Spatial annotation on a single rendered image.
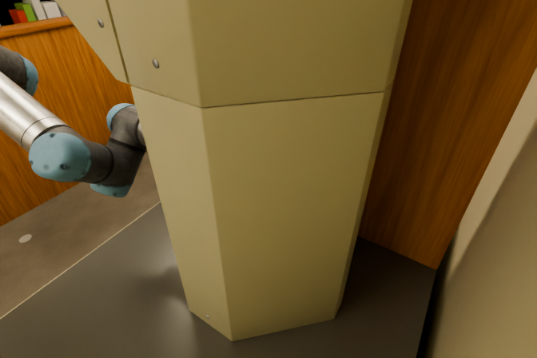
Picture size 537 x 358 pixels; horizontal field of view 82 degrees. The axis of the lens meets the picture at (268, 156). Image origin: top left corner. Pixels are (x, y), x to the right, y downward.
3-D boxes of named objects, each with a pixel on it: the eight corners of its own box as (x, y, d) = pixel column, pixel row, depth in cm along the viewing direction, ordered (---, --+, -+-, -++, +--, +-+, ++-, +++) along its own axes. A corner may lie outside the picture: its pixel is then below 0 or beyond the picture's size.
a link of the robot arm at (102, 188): (65, 184, 58) (89, 130, 59) (103, 187, 69) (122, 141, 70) (101, 199, 57) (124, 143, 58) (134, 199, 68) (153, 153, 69)
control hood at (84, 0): (277, 31, 58) (278, -32, 52) (128, 86, 35) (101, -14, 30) (228, 24, 63) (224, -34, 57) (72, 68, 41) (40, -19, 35)
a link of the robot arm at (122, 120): (126, 142, 72) (141, 109, 73) (158, 155, 67) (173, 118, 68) (96, 132, 65) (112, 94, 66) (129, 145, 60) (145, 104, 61)
